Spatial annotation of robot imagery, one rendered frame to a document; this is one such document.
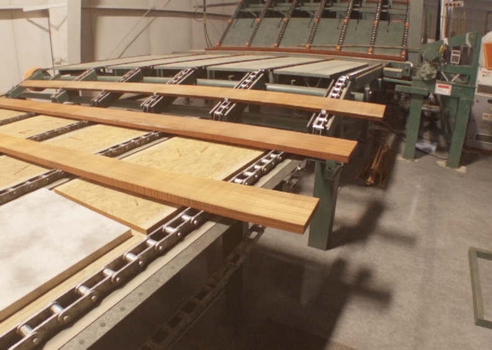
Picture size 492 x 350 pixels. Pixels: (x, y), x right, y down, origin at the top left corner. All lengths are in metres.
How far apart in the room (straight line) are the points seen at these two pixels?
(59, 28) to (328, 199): 6.33
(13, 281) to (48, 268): 0.08
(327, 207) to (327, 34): 4.99
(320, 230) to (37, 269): 1.69
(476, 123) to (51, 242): 4.83
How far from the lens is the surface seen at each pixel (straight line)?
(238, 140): 1.37
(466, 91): 3.93
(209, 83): 2.63
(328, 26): 6.82
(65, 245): 0.86
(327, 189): 1.98
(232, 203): 0.85
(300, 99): 1.91
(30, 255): 0.86
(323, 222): 2.08
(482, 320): 1.97
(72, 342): 0.64
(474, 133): 5.01
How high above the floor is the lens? 1.28
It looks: 22 degrees down
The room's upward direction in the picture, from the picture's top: straight up
